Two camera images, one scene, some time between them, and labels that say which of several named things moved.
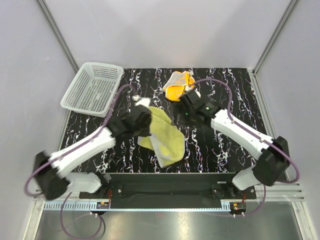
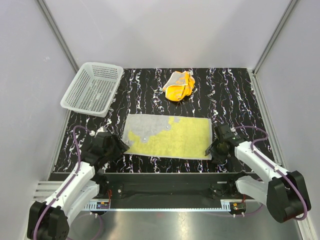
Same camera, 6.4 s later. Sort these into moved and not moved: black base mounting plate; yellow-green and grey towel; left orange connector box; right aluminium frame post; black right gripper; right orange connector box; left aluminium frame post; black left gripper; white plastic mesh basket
Moved: black left gripper; black right gripper; yellow-green and grey towel
Not moved: white plastic mesh basket; left aluminium frame post; right aluminium frame post; right orange connector box; left orange connector box; black base mounting plate
